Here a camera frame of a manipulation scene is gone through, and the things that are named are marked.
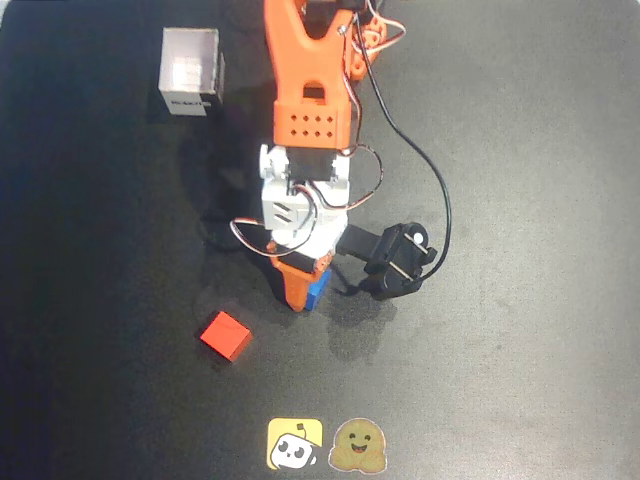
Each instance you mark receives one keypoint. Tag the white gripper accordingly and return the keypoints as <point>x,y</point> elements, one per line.
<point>295,286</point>

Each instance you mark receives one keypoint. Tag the blue cube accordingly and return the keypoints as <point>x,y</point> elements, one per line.
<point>319,292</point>

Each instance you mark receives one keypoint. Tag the red cube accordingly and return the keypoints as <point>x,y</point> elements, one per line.
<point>225,335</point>

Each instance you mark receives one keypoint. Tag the white cardboard box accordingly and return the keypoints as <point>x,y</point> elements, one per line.
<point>190,70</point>

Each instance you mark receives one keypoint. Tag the yellow robot face sticker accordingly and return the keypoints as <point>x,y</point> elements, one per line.
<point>294,444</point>

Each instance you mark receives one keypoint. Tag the hugging face emoji sticker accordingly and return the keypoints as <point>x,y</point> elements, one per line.
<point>358,445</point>

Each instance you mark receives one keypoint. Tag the black table mat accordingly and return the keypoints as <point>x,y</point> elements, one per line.
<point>500,325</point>

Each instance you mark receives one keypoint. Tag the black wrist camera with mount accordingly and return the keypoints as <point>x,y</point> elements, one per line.
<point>400,257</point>

